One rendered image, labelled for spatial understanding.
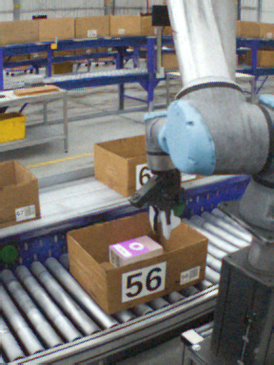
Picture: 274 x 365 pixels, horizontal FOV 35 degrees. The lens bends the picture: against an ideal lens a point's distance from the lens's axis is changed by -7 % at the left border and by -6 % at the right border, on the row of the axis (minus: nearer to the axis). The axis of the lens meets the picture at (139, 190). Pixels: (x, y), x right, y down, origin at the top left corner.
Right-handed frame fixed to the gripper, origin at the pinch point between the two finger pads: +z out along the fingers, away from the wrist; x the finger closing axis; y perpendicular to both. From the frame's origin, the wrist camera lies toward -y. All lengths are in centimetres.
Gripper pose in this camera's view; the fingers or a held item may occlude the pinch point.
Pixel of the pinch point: (159, 233)
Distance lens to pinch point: 139.2
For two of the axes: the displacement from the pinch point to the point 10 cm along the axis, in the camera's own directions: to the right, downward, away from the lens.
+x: -5.5, -2.1, 8.1
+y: 8.3, -2.1, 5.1
